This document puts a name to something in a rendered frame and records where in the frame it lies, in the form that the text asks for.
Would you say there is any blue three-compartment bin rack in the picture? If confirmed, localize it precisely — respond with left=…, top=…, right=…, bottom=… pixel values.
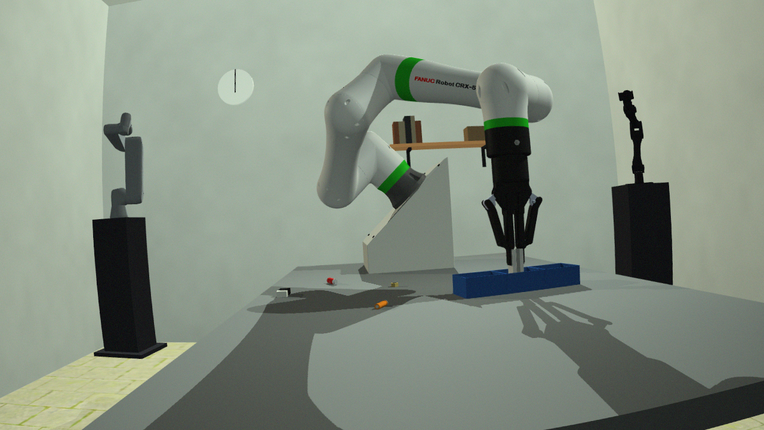
left=452, top=263, right=580, bottom=299

